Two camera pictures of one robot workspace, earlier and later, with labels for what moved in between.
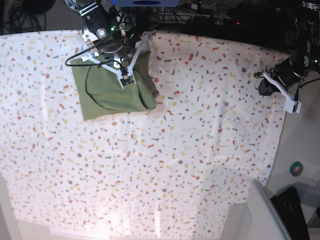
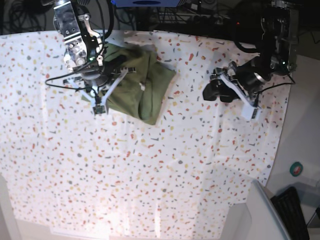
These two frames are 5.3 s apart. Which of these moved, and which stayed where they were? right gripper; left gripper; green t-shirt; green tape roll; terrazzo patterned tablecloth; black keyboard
Moved: right gripper; green t-shirt; left gripper
Stayed: black keyboard; terrazzo patterned tablecloth; green tape roll
